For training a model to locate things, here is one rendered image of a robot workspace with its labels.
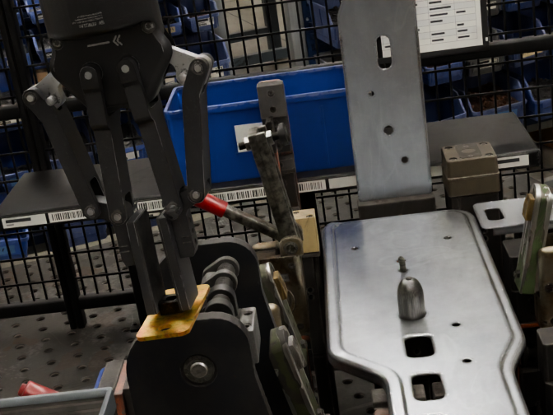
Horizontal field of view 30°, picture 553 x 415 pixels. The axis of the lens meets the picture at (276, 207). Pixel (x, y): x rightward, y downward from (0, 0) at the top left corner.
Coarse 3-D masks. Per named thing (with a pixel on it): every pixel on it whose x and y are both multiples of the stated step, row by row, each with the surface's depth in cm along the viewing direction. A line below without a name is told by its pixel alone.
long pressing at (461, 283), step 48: (336, 240) 148; (384, 240) 145; (432, 240) 143; (480, 240) 142; (336, 288) 133; (384, 288) 131; (432, 288) 129; (480, 288) 128; (336, 336) 121; (384, 336) 120; (432, 336) 118; (480, 336) 117; (384, 384) 110; (480, 384) 107
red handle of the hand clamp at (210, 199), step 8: (208, 200) 132; (216, 200) 132; (208, 208) 132; (216, 208) 132; (224, 208) 132; (232, 208) 133; (224, 216) 133; (232, 216) 133; (240, 216) 133; (248, 216) 133; (248, 224) 133; (256, 224) 133; (264, 224) 133; (272, 224) 134; (264, 232) 133; (272, 232) 133; (280, 240) 134
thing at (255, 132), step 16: (256, 128) 130; (240, 144) 130; (256, 144) 128; (272, 144) 130; (288, 144) 129; (256, 160) 129; (272, 160) 129; (272, 176) 129; (272, 192) 130; (272, 208) 131; (288, 208) 131; (288, 224) 132
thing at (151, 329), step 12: (204, 288) 77; (168, 300) 74; (204, 300) 75; (168, 312) 73; (180, 312) 73; (192, 312) 73; (144, 324) 72; (156, 324) 72; (168, 324) 71; (180, 324) 71; (192, 324) 71; (144, 336) 70; (156, 336) 70; (168, 336) 70
